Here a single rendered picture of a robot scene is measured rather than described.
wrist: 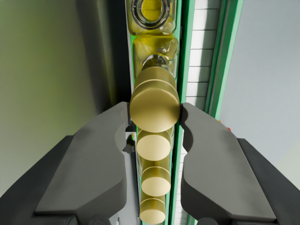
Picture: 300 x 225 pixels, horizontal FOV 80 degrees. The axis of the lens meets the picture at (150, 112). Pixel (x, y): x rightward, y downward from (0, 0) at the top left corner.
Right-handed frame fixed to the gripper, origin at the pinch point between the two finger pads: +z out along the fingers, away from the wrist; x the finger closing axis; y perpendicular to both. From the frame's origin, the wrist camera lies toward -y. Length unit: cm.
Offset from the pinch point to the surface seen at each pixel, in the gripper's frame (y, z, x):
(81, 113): 9.2, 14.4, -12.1
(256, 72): 11, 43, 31
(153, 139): 4.8, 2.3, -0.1
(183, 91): 8.4, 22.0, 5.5
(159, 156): 6.8, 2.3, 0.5
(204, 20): -3.6, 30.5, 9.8
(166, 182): 10.7, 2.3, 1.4
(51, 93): 2.8, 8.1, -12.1
